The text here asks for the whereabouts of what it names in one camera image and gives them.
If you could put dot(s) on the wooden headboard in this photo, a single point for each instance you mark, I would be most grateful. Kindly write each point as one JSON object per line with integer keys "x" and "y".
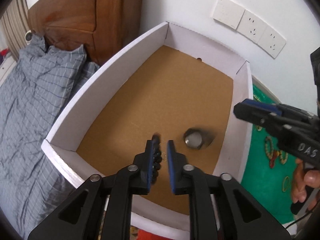
{"x": 103, "y": 27}

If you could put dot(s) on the beige curtain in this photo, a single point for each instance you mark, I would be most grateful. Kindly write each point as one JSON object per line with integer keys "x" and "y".
{"x": 15, "y": 26}

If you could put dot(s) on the white cardboard box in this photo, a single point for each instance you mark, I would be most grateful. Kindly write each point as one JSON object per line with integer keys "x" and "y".
{"x": 166, "y": 81}

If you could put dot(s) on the white round device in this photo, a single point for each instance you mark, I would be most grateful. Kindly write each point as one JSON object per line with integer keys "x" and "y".
{"x": 28, "y": 37}

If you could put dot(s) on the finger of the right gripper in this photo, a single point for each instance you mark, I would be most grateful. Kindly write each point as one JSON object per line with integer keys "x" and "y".
{"x": 265, "y": 106}
{"x": 256, "y": 116}

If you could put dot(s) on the black camera box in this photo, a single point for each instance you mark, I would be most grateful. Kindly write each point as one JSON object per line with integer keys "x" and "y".
{"x": 315, "y": 61}

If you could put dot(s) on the gold bangle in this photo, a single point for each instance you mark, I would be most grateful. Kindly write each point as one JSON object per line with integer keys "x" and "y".
{"x": 286, "y": 184}

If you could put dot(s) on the white wall socket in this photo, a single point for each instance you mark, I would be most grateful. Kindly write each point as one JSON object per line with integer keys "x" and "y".
{"x": 251, "y": 26}
{"x": 271, "y": 42}

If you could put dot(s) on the red clothing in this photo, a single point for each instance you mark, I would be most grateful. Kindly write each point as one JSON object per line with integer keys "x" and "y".
{"x": 144, "y": 235}

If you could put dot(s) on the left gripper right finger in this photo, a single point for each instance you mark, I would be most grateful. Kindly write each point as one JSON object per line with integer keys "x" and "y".
{"x": 176, "y": 162}

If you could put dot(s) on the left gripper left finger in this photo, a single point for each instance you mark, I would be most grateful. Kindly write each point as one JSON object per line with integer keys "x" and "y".
{"x": 142, "y": 178}

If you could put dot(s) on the white wall socket right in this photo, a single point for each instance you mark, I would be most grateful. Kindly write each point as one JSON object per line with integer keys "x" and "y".
{"x": 271, "y": 42}

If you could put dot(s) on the right hand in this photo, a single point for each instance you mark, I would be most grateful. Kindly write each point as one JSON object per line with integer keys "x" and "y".
{"x": 301, "y": 180}

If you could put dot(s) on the white wall socket left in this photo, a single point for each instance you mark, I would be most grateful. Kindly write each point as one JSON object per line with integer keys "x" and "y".
{"x": 251, "y": 26}

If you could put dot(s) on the blue plaid bedding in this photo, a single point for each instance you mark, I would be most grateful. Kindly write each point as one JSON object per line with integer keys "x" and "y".
{"x": 34, "y": 94}

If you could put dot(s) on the green velvet cloth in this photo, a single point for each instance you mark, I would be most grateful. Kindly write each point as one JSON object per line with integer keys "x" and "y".
{"x": 265, "y": 170}

